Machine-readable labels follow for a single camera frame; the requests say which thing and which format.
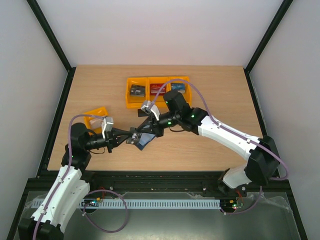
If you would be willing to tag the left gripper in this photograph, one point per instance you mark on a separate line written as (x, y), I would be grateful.
(112, 138)

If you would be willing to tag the small yellow bin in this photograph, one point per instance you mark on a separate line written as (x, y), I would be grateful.
(99, 113)

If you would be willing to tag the blue card stack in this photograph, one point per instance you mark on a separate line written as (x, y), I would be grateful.
(179, 87)

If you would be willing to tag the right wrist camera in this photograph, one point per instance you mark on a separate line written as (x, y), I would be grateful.
(149, 107)

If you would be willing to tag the black card stack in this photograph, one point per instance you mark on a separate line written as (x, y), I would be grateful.
(137, 91)

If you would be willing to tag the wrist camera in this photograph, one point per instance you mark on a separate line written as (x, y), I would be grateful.
(106, 125)
(149, 107)

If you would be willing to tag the white slotted cable duct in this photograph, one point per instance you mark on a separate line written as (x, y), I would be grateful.
(175, 204)

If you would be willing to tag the yellow three-compartment bin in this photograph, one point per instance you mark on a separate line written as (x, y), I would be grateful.
(136, 102)

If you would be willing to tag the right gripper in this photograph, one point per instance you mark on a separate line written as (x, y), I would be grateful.
(158, 125)

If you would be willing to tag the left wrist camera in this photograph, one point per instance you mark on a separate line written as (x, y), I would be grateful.
(106, 125)

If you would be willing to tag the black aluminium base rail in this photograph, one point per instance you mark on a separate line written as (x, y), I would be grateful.
(205, 182)

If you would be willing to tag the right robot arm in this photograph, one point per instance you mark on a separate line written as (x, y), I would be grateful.
(260, 153)

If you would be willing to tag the card in small bin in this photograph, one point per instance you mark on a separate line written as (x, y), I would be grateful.
(95, 123)

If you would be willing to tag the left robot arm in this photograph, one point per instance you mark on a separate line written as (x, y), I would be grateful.
(50, 220)

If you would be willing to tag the black VIP card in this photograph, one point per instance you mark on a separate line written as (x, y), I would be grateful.
(134, 137)

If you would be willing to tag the red card stack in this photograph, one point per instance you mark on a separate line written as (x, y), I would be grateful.
(154, 88)

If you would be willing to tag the blue leather card holder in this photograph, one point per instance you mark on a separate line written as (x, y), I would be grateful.
(145, 139)

